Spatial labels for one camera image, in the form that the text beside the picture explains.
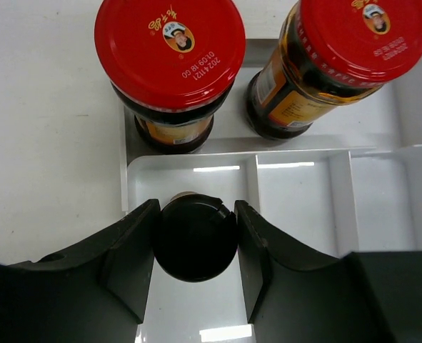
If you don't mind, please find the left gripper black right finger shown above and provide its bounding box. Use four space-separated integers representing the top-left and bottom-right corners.
234 200 422 342

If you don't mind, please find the small black-capped spice jar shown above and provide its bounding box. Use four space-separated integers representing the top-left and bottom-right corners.
151 192 239 282

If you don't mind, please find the red-capped amber sauce jar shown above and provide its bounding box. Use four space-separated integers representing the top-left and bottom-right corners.
94 0 246 154

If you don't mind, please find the white compartment organizer tray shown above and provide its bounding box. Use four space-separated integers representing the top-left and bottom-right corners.
121 39 422 342

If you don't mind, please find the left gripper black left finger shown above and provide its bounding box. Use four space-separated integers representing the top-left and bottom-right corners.
0 199 160 342

